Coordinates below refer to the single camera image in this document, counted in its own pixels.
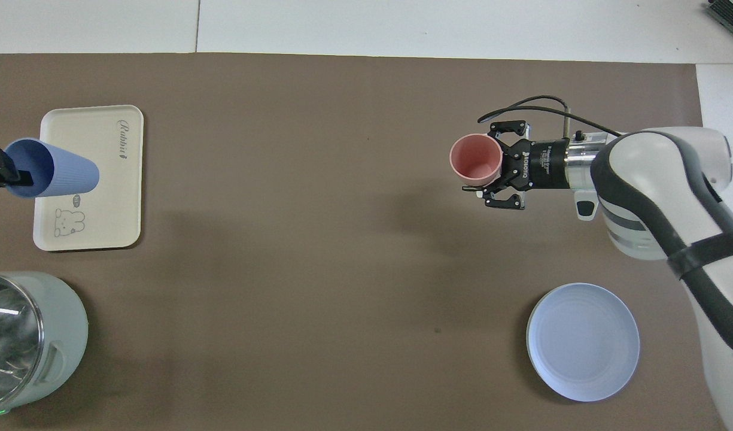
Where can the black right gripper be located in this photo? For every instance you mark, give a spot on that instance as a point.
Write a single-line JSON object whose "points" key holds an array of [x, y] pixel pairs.
{"points": [[543, 164]]}

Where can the pink cup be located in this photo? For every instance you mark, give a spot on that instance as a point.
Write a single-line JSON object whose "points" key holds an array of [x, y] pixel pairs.
{"points": [[475, 158]]}

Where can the blue ribbed cup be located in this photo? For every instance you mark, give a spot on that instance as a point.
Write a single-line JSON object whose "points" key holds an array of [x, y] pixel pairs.
{"points": [[67, 170]]}

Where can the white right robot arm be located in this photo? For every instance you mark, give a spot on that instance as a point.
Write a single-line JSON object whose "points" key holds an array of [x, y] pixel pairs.
{"points": [[653, 197]]}

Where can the cream rabbit print tray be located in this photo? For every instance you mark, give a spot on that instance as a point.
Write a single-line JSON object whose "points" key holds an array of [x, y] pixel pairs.
{"points": [[112, 197]]}

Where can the pale green cooking pot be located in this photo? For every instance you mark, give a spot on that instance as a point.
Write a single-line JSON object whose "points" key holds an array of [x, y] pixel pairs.
{"points": [[67, 335]]}

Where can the glass pot lid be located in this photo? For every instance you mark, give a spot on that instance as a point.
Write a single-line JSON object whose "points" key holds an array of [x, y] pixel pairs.
{"points": [[10, 341]]}

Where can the blue plate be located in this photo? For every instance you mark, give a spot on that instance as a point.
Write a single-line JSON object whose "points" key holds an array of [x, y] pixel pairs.
{"points": [[581, 341]]}

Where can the brown table mat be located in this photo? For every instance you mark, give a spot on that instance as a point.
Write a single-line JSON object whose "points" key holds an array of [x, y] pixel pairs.
{"points": [[318, 269]]}

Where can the grey ribbed device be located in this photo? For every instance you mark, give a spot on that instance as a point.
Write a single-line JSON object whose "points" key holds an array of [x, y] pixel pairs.
{"points": [[731, 15]]}

